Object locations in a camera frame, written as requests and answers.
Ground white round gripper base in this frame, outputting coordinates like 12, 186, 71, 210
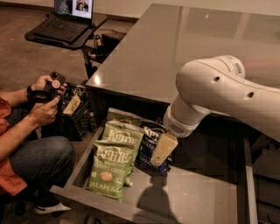
150, 107, 199, 166

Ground black controller with red button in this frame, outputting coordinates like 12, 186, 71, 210
44, 71, 66, 95

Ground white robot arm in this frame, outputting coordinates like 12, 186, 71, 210
163, 55, 280, 142

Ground middle green chip bag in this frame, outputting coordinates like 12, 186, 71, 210
102, 121, 144, 186

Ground open grey top drawer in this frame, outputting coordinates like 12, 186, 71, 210
52, 116, 257, 224

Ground front green jalapeno chip bag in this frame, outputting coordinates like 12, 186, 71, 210
87, 140, 134, 201

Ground rear green chip bag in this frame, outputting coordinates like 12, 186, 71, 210
106, 108, 142, 126

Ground person's right hand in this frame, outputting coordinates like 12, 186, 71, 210
28, 96, 60, 128

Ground black plastic crate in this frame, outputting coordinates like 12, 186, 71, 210
62, 83, 90, 141

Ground tan packet in crate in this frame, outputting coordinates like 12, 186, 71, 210
63, 94, 81, 116

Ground lower grey drawers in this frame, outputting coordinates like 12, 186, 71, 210
253, 150, 280, 224

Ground blue jeans leg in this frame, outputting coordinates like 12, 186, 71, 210
7, 104, 76, 208

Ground white sneaker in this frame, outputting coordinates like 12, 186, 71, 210
34, 203, 71, 214

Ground black cap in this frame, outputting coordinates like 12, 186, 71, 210
27, 90, 53, 103

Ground black laptop stand tray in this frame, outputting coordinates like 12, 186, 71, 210
24, 10, 107, 50

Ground black wristband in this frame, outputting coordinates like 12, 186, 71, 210
27, 86, 32, 94

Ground black laptop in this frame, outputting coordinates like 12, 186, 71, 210
33, 0, 94, 43

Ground red checked shirt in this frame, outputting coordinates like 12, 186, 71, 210
0, 98, 27, 196

